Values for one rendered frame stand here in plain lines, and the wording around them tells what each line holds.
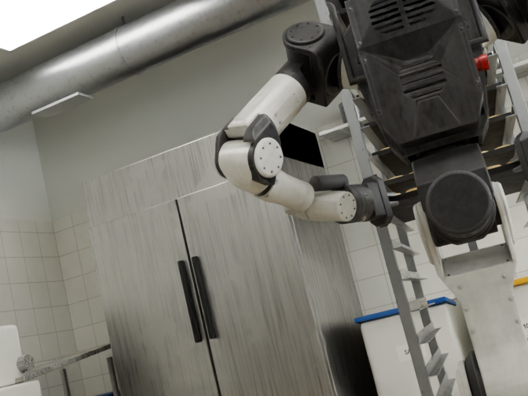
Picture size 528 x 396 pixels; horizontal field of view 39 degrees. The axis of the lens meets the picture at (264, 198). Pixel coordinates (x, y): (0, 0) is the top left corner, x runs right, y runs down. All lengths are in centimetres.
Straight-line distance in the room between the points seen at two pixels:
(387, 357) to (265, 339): 70
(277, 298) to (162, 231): 87
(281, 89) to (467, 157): 39
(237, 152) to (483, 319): 58
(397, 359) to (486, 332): 284
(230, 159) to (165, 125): 436
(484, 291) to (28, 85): 412
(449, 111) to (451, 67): 8
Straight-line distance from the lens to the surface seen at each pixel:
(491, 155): 218
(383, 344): 439
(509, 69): 220
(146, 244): 473
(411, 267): 274
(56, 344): 609
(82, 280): 618
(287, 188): 152
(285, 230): 428
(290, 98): 153
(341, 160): 517
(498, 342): 156
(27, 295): 596
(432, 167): 143
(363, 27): 145
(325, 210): 162
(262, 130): 144
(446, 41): 143
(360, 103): 227
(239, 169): 146
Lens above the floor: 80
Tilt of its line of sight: 10 degrees up
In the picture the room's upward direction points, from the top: 14 degrees counter-clockwise
